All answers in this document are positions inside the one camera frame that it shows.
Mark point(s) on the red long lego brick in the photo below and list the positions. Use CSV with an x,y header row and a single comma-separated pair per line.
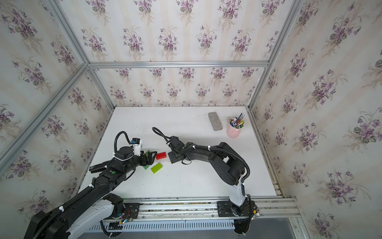
x,y
161,155

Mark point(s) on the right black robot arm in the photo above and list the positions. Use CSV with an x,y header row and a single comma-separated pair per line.
x,y
228,164

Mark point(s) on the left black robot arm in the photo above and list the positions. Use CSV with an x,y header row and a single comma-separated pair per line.
x,y
59,222

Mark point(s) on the aluminium mounting rail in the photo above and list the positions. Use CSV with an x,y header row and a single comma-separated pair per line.
x,y
176,209

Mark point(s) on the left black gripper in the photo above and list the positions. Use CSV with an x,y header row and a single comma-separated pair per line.
x,y
149,160

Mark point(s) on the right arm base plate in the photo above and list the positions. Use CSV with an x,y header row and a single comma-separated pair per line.
x,y
228,209

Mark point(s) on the pink pen cup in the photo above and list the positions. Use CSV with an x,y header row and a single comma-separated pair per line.
x,y
232,132

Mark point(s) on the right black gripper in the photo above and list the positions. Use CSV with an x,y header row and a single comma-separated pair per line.
x,y
172,159

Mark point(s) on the white slotted cable duct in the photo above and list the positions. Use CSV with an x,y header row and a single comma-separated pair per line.
x,y
169,226

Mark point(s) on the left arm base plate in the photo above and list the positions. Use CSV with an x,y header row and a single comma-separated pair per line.
x,y
126,211

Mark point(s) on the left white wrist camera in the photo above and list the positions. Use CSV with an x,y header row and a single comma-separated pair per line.
x,y
136,144

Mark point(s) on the lime long lego brick front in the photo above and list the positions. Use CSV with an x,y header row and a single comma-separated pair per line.
x,y
156,168

